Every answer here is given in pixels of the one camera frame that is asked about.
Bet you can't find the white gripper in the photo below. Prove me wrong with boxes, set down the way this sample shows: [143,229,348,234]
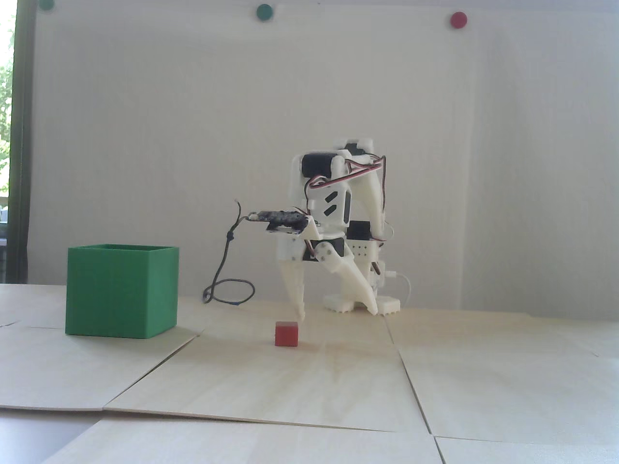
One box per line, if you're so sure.
[278,220,379,322]

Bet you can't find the red block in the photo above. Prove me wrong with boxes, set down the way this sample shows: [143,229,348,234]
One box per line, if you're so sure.
[275,321,299,347]

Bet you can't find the green box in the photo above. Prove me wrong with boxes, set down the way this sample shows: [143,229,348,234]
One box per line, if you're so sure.
[65,244,180,339]

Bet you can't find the black wrist camera board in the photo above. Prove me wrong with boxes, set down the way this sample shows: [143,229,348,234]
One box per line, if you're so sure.
[249,209,310,233]

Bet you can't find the white power cable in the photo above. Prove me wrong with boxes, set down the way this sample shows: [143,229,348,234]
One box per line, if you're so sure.
[387,272,413,308]

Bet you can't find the dark camera cable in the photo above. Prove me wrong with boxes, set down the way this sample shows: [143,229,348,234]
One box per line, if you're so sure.
[203,199,257,306]

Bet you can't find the red white black servo wires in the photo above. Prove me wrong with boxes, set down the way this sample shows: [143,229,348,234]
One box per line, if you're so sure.
[305,155,389,242]

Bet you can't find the dark window frame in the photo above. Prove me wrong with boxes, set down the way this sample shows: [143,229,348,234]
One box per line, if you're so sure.
[7,0,37,285]

